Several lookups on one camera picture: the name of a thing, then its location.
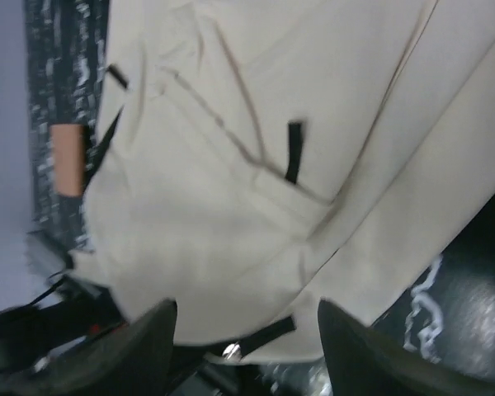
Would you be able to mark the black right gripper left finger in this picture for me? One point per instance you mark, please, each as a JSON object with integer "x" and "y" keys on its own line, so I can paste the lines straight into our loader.
{"x": 133, "y": 360}

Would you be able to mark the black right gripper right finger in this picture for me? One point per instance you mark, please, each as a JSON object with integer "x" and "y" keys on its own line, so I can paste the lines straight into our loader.
{"x": 361, "y": 361}

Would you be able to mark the cream canvas backpack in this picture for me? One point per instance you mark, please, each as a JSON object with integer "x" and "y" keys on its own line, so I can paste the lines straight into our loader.
{"x": 266, "y": 154}

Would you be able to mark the salmon leather wallet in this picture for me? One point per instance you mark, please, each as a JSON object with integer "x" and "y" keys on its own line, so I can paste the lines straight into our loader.
{"x": 69, "y": 158}

